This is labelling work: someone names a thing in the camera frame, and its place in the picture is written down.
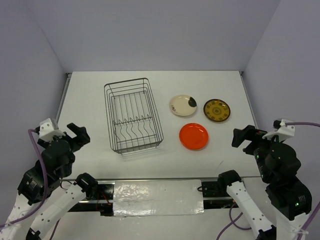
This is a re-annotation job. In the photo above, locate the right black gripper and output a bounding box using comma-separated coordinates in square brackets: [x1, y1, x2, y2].
[230, 122, 285, 181]

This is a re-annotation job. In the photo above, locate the yellow patterned dark-rim plate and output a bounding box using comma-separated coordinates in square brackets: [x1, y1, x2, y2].
[203, 99, 231, 123]

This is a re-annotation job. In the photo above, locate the orange plate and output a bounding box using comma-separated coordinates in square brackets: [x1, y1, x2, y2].
[178, 122, 209, 150]

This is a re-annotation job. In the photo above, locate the wire dish rack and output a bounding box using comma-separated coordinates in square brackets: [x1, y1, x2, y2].
[104, 77, 164, 155]

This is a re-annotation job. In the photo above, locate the cream plate with black spot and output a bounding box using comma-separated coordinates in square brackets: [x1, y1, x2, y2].
[169, 94, 197, 117]

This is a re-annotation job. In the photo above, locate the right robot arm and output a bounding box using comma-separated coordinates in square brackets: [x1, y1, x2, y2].
[217, 120, 313, 240]

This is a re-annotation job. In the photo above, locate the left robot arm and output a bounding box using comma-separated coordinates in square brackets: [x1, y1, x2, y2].
[0, 118, 98, 240]

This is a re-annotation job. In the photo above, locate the silver foil tape patch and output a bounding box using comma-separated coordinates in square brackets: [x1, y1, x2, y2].
[113, 179, 205, 217]

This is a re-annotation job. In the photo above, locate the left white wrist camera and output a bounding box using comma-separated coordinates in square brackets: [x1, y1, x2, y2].
[36, 118, 66, 142]

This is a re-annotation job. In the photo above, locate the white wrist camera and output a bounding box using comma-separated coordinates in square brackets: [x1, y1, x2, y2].
[36, 118, 66, 142]
[262, 118, 295, 142]

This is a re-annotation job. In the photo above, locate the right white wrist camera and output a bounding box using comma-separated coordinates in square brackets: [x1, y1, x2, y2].
[262, 118, 295, 142]

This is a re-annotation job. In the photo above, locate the metal base rail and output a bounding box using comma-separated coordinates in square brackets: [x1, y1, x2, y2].
[70, 178, 234, 217]

